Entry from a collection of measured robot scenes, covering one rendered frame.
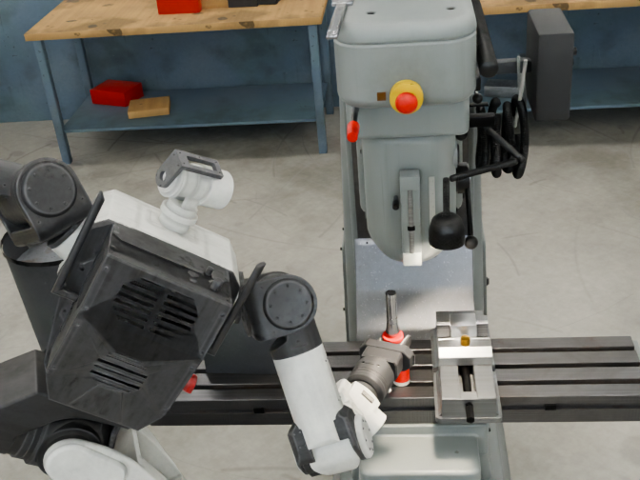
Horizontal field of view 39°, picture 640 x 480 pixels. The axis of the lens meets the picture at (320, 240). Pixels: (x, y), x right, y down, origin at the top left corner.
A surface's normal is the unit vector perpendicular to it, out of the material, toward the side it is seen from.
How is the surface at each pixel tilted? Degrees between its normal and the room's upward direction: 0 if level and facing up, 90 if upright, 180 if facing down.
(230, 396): 0
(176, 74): 90
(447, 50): 90
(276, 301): 62
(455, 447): 0
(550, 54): 90
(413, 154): 90
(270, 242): 0
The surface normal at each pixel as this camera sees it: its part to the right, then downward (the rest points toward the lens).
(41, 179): 0.55, -0.06
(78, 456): 0.29, 0.46
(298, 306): 0.19, 0.00
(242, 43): -0.07, 0.51
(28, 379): -0.25, -0.82
